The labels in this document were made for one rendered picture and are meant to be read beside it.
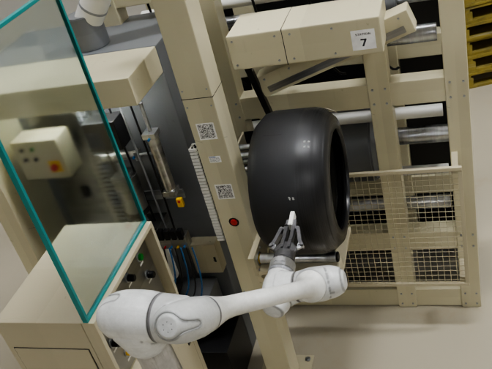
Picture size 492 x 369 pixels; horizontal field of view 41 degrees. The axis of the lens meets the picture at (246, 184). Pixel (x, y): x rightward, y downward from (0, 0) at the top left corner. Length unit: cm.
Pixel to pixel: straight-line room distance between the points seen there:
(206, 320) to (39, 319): 84
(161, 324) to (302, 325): 220
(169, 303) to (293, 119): 110
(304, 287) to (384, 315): 179
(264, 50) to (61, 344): 134
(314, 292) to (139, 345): 58
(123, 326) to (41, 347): 75
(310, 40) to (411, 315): 175
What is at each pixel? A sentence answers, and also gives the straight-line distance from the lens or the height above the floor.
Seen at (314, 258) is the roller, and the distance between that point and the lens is 277.
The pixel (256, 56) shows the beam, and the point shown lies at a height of 169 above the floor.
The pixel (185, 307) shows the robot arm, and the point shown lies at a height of 158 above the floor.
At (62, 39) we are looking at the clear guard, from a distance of 226.
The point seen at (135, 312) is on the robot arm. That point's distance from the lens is 174.
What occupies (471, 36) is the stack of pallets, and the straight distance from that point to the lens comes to 574.
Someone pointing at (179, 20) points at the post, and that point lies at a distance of 243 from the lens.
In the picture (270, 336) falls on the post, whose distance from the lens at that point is 328.
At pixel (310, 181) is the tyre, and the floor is 135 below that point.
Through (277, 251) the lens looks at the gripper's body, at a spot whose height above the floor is 126.
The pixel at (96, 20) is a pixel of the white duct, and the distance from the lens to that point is 291.
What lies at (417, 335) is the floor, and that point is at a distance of 366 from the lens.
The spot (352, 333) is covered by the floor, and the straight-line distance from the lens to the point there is 371.
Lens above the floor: 266
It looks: 32 degrees down
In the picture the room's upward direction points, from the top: 16 degrees counter-clockwise
